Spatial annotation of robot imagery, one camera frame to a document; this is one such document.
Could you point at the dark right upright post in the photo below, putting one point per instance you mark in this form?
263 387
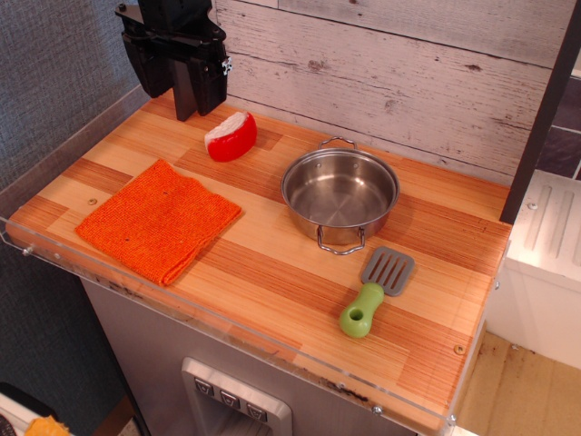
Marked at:
553 94

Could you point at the stainless steel pot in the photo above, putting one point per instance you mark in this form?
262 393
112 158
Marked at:
339 195

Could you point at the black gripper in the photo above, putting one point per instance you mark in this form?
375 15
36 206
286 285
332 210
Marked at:
153 30

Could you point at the grey spatula green handle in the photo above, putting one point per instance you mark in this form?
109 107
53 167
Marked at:
386 274

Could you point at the dark left upright post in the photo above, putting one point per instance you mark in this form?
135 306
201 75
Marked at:
183 94

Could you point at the red white cheese wedge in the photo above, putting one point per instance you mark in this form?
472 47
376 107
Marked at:
233 138

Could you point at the orange knitted towel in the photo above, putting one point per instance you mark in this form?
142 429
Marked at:
158 223

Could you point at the clear acrylic edge guard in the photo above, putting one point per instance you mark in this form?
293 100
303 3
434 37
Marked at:
269 290

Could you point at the silver dispenser panel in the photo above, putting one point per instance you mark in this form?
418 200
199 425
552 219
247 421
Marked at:
223 405

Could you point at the white toy sink unit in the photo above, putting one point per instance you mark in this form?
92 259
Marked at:
536 300

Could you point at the yellow black object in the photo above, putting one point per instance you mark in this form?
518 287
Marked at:
44 426

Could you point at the silver toy fridge cabinet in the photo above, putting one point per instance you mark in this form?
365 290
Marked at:
150 347

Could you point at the dark upright post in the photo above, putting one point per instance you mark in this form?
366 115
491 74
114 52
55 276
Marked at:
553 94
183 94

